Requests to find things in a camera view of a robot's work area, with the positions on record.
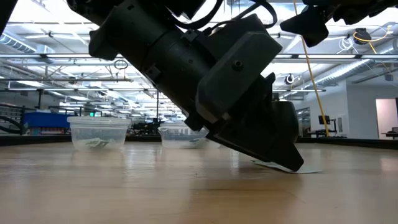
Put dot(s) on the blue plastic bin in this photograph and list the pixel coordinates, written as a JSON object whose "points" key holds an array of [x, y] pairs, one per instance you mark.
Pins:
{"points": [[46, 119]]}

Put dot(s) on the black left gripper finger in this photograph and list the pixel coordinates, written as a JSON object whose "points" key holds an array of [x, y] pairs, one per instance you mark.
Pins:
{"points": [[248, 137]]}

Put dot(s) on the dark green ceramic mug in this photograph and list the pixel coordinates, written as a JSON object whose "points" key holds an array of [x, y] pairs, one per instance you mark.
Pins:
{"points": [[287, 124]]}

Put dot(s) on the green white sweetener packet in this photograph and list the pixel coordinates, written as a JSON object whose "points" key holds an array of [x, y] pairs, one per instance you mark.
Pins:
{"points": [[311, 170], [99, 143]]}

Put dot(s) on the black metal table frame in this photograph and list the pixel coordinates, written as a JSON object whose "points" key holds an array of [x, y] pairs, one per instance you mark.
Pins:
{"points": [[342, 142]]}

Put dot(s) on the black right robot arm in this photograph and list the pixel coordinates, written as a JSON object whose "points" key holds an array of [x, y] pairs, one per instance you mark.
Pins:
{"points": [[385, 6]]}

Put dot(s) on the black monitor on stand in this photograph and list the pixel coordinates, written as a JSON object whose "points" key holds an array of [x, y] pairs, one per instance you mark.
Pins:
{"points": [[325, 119]]}

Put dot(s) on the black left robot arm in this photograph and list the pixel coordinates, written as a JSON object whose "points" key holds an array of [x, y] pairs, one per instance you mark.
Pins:
{"points": [[140, 37]]}

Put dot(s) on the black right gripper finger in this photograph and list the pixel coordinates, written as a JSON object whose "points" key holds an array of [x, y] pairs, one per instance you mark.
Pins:
{"points": [[308, 26]]}

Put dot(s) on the oval clear plastic container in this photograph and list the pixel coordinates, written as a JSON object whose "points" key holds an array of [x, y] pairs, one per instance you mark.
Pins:
{"points": [[178, 137]]}

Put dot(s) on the round clear plastic container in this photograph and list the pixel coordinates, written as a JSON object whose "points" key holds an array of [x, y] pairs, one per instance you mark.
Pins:
{"points": [[99, 129]]}

